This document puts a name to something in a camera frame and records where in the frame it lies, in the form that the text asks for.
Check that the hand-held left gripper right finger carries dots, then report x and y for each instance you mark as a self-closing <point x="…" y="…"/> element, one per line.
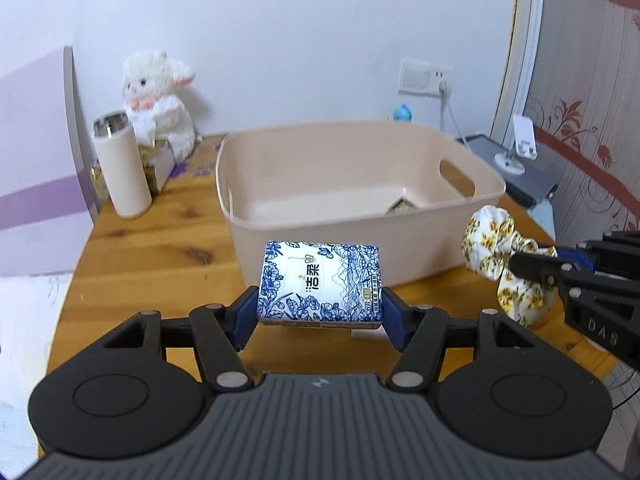
<point x="394" y="316"/>

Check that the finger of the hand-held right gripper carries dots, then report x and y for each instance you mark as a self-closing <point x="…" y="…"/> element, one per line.
<point x="600" y="310"/>
<point x="615" y="255"/>

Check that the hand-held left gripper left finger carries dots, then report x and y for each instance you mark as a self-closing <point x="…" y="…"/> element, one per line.
<point x="245" y="316"/>

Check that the blue white tissue pack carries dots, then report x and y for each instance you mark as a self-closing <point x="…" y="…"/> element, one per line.
<point x="320" y="280"/>

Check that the floral fabric scrunchie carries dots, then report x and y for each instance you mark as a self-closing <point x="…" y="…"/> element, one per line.
<point x="487" y="240"/>

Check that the beige plastic basin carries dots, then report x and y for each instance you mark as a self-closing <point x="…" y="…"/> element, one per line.
<point x="320" y="180"/>

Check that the small patterned packet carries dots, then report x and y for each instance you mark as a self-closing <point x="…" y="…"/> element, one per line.
<point x="401" y="205"/>

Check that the white phone stand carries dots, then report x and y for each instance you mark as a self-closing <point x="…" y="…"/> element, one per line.
<point x="520" y="145"/>

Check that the small cardboard box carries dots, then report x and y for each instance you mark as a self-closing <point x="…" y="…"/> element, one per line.
<point x="162" y="165"/>

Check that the white thermos bottle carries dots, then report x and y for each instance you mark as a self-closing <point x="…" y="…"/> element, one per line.
<point x="122" y="170"/>

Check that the glass jar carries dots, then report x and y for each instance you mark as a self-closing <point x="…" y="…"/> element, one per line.
<point x="98" y="180"/>

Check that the white floral bedding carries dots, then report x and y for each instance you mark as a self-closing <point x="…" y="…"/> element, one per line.
<point x="30" y="350"/>

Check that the white plush bunny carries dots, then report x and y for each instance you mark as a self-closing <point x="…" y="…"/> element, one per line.
<point x="160" y="105"/>

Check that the purple white board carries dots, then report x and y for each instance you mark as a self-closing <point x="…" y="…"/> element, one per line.
<point x="35" y="160"/>

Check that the white wall socket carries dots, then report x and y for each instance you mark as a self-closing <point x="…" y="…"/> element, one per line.
<point x="417" y="77"/>

